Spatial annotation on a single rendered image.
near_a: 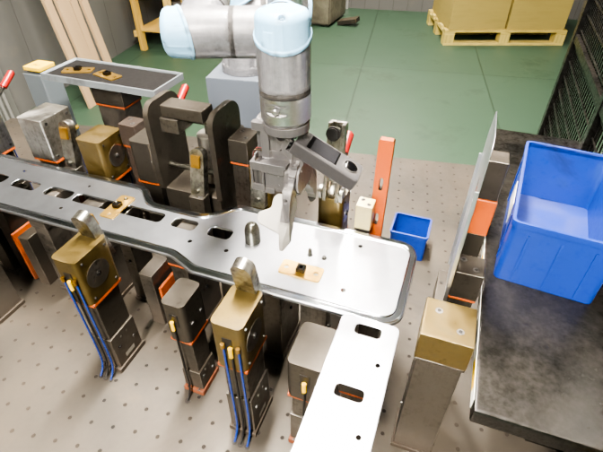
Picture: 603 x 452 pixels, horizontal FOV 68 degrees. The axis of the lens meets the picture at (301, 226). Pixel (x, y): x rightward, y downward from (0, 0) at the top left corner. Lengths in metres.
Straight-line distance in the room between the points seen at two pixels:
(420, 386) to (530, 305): 0.23
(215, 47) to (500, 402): 0.65
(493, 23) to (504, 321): 5.25
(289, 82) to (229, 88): 0.85
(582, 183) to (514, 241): 0.32
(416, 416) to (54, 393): 0.78
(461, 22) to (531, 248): 5.03
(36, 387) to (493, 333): 0.96
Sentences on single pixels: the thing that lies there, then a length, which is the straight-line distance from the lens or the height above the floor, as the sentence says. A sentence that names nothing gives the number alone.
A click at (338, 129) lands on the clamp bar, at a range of 0.88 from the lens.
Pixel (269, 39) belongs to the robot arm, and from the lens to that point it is 0.61.
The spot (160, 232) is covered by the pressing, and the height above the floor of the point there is 1.00.
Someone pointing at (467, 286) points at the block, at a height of 1.05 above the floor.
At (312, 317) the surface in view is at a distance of 1.01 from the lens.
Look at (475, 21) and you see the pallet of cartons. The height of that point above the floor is 0.26.
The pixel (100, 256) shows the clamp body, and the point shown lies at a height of 1.01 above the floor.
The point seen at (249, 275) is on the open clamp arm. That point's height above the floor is 1.10.
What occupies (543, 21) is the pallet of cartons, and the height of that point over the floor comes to 0.26.
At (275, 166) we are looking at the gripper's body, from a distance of 0.69.
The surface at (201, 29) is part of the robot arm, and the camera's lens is 0.72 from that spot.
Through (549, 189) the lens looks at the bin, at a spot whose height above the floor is 1.06.
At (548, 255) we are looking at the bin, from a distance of 0.84.
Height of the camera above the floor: 1.61
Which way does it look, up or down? 39 degrees down
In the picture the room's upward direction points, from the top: straight up
